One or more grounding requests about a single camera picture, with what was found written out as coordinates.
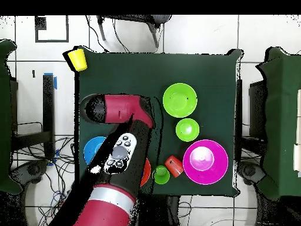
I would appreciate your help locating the large pink bowl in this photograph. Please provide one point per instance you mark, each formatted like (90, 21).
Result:
(218, 169)

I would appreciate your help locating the large light blue bowl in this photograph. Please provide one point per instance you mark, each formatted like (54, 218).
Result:
(93, 148)

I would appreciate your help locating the green cloth side table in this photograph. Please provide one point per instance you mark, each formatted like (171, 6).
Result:
(282, 117)
(5, 117)

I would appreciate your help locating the black metal frame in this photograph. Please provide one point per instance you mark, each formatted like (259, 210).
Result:
(48, 113)

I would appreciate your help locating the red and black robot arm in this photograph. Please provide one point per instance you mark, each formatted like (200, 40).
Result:
(122, 108)

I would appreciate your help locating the black chair base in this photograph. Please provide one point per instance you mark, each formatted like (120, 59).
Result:
(30, 170)

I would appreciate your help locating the green cup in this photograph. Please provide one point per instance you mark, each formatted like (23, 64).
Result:
(162, 175)

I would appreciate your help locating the orange cup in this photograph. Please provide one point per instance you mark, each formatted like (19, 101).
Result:
(174, 166)

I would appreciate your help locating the orange bowl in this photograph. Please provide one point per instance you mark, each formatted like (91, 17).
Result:
(147, 173)

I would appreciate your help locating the large green bowl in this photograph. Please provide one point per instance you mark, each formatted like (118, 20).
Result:
(180, 100)

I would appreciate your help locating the small green bowl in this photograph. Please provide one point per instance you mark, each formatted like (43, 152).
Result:
(187, 130)

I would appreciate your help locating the black mesh chair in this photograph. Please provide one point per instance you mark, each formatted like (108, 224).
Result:
(150, 22)

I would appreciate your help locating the dark green table cloth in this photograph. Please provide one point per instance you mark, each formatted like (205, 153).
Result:
(141, 75)

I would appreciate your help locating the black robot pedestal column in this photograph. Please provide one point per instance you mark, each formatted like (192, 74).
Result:
(164, 211)

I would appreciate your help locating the yellow cup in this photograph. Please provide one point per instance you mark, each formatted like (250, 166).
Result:
(78, 60)

